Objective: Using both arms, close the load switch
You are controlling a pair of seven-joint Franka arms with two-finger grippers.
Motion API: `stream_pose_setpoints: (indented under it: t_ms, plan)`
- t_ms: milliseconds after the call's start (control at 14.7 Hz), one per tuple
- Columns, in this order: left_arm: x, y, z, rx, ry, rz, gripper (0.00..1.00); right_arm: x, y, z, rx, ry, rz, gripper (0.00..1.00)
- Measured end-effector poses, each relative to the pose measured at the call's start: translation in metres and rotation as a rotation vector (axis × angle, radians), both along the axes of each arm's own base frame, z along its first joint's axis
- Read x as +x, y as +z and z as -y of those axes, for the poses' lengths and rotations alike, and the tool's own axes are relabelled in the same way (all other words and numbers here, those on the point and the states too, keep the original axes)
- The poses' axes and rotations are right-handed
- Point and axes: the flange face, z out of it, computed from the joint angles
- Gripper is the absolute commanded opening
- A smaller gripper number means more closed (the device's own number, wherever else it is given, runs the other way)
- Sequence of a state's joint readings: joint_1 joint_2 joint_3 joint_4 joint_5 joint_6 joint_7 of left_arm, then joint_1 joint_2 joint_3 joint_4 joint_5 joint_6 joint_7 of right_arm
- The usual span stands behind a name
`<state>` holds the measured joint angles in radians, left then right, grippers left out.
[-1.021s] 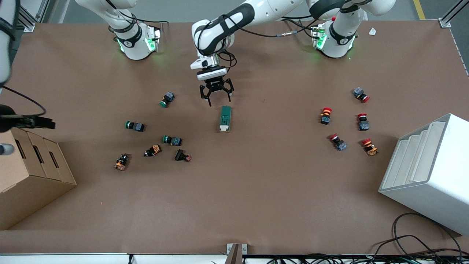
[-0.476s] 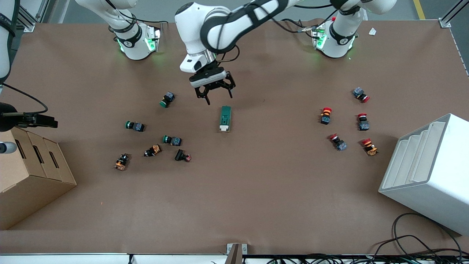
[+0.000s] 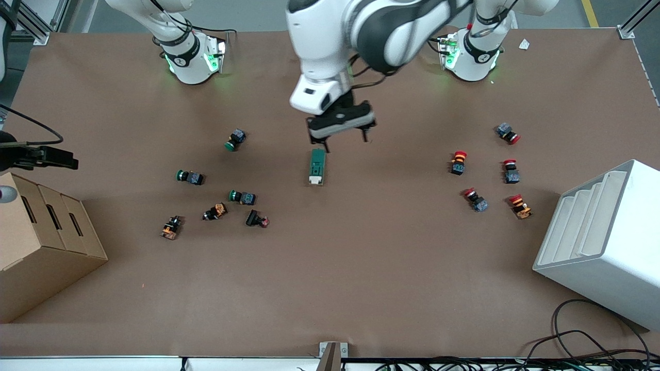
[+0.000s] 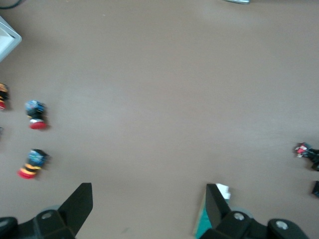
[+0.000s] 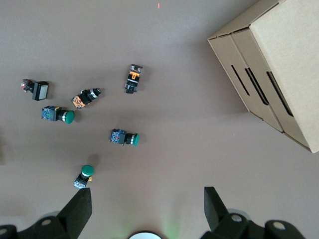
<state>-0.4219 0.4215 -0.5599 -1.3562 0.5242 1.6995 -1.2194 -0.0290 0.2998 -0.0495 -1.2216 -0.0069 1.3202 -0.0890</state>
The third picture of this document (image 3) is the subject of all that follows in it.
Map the green load switch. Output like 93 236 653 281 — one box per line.
308 148 327 187

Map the green button grey contact block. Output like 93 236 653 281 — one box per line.
228 189 257 206
224 128 246 152
176 169 205 186

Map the brown cardboard box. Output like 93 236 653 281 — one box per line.
0 172 109 324

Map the black button orange contact block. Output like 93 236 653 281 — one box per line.
160 215 184 241
202 203 228 222

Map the brown paper table cover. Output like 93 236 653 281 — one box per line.
0 26 660 359

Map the white stepped plastic rack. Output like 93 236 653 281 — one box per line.
533 159 660 331

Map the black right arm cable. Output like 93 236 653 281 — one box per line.
0 105 64 146

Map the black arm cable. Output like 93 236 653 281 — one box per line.
350 52 399 89
0 105 64 146

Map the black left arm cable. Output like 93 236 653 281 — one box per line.
350 52 399 89

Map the aluminium frame profile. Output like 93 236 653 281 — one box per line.
10 0 70 47
618 0 660 41

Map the metal base connector bracket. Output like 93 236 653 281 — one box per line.
438 33 460 71
204 35 228 73

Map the white table edge rail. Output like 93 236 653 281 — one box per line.
0 356 323 371

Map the grey metal camera bracket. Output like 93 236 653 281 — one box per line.
319 341 349 371

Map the black cable bundle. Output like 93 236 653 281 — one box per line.
376 353 660 371

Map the black looped floor cable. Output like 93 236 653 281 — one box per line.
526 298 651 361

